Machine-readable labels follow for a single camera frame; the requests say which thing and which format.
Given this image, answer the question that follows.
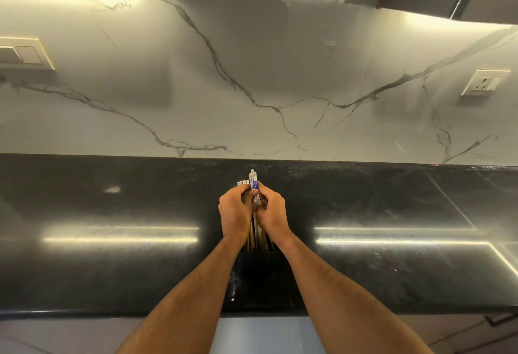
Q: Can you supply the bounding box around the person's right hand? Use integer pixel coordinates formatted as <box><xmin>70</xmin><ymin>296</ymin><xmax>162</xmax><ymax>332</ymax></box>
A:
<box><xmin>254</xmin><ymin>181</ymin><xmax>294</xmax><ymax>246</ymax></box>

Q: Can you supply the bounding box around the person's left hand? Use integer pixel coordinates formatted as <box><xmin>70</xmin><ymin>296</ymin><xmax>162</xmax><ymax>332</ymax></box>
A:
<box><xmin>219</xmin><ymin>185</ymin><xmax>254</xmax><ymax>242</ymax></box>

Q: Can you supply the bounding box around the blue white stick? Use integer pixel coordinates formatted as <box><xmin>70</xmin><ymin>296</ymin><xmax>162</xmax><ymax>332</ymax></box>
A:
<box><xmin>249</xmin><ymin>169</ymin><xmax>260</xmax><ymax>205</ymax></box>

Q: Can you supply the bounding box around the person's right forearm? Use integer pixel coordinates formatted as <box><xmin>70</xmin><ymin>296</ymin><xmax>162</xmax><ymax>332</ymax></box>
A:
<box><xmin>277</xmin><ymin>231</ymin><xmax>434</xmax><ymax>354</ymax></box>

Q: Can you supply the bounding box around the person's left forearm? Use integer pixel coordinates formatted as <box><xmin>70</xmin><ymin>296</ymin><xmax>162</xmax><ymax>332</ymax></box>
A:
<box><xmin>115</xmin><ymin>236</ymin><xmax>244</xmax><ymax>354</ymax></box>

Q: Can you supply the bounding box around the white wall power socket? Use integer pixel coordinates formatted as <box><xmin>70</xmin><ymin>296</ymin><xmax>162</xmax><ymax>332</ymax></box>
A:
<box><xmin>461</xmin><ymin>69</ymin><xmax>511</xmax><ymax>97</ymax></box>

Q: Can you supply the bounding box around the white wall switch plate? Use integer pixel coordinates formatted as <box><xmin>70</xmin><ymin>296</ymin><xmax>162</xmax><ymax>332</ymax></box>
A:
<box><xmin>0</xmin><ymin>36</ymin><xmax>56</xmax><ymax>71</ymax></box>

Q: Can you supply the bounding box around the dark lower cabinet handle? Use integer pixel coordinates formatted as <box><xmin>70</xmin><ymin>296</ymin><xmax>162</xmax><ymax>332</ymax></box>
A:
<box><xmin>485</xmin><ymin>312</ymin><xmax>518</xmax><ymax>328</ymax></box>

